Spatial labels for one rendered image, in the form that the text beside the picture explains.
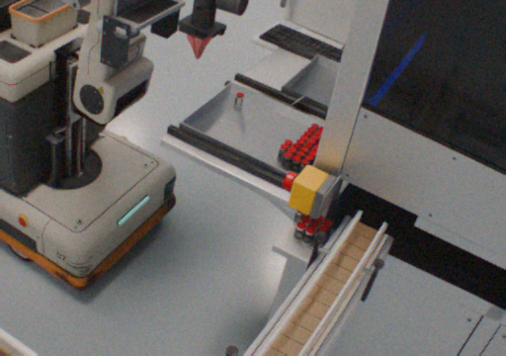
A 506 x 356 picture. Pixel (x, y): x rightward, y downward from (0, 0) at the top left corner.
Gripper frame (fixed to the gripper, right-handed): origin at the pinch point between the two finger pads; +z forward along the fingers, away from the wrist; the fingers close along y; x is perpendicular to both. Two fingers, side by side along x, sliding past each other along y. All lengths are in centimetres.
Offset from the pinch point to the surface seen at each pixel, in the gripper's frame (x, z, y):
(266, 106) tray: 19.7, 19.6, 12.1
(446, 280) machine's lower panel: -12, 22, 77
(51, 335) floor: -29, 108, -31
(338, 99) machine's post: -12.4, -10.6, 40.4
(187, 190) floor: 68, 107, -36
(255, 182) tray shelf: -9.8, 20.9, 25.0
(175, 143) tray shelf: -9.9, 20.4, 2.2
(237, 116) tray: 10.8, 20.1, 8.2
